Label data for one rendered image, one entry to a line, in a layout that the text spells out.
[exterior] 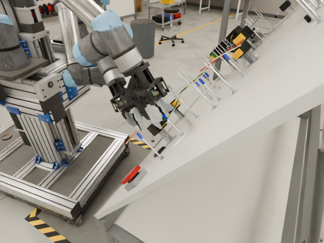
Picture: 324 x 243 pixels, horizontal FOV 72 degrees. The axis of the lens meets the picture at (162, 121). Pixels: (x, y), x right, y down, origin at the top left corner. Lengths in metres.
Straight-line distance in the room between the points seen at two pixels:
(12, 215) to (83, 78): 1.44
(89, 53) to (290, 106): 0.55
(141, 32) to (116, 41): 3.60
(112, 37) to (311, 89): 0.48
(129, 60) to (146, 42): 3.66
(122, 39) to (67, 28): 0.50
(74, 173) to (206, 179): 1.19
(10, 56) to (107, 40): 0.73
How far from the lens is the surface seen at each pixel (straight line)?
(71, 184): 1.88
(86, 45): 0.69
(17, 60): 1.28
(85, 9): 0.83
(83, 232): 1.88
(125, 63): 0.63
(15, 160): 2.27
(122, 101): 0.84
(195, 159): 0.37
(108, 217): 0.87
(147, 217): 0.93
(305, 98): 0.27
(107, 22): 0.62
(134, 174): 0.62
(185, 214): 0.94
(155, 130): 0.76
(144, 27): 4.20
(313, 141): 1.09
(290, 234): 1.01
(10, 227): 2.12
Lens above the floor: 1.61
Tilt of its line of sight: 37 degrees down
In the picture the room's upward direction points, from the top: straight up
